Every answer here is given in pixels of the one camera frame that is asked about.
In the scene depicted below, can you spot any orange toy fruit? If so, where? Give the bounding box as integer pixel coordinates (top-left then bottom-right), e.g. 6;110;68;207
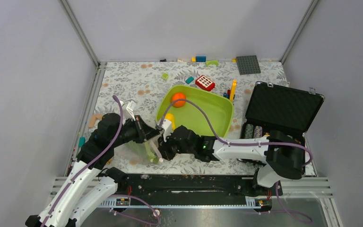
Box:
171;92;186;108

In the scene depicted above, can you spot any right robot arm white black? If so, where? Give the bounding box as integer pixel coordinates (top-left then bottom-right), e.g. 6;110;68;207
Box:
158;126;305;195

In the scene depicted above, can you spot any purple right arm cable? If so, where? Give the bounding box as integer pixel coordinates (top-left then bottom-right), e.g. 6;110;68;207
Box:
158;98;314;225

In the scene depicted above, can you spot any green arch brick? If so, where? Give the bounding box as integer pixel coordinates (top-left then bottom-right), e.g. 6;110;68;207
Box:
206;60;219;67

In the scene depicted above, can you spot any grey brick baseplate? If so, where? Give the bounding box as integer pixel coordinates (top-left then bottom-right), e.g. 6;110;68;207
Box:
236;55;261;75

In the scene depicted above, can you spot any clear zip top bag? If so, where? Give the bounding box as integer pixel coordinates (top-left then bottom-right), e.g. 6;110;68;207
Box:
122;138;165;164

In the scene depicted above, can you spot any teal brick at edge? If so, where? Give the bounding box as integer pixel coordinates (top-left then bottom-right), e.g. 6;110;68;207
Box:
78;137;86;148

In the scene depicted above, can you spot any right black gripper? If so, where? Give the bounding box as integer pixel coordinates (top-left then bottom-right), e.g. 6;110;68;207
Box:
154;131;196;161

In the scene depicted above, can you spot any tan curved wooden piece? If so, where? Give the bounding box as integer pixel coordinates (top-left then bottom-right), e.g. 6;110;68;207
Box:
87;114;103;128

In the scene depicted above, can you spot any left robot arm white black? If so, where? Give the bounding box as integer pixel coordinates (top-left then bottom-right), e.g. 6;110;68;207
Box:
25;113;161;227

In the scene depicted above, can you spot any small green brick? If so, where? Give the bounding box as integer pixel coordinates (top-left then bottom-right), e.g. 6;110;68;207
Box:
161;73;169;80

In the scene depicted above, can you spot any red white window brick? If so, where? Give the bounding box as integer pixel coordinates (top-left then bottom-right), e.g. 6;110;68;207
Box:
195;75;216;92

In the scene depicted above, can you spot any floral table mat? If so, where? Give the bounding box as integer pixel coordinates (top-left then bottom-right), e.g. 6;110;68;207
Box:
92;61;290;175

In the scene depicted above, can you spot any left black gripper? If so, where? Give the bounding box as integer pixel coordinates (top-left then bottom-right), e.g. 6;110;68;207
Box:
112;114;160;147

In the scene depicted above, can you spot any white green toy leek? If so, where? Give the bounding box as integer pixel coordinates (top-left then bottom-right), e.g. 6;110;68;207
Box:
128;141;164;164

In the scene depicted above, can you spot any teal small brick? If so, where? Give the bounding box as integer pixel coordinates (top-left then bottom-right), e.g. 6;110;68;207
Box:
185;77;194;84

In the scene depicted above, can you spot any green plastic tray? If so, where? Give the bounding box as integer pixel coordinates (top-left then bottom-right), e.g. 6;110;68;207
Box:
156;85;234;137

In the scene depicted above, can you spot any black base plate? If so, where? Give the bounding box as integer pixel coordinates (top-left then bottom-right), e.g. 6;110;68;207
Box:
67;169;283;208

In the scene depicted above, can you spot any black poker chip case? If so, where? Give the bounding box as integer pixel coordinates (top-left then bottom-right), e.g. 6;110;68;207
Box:
241;81;325;179

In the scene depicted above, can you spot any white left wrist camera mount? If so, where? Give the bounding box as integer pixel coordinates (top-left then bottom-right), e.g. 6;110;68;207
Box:
120;99;137;122

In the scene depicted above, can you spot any yellow blue brick tower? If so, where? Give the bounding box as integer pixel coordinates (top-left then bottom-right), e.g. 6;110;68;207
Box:
223;80;237;102

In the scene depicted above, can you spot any blue yellow brick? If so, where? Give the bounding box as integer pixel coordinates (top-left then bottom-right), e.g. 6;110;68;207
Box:
191;56;207;62

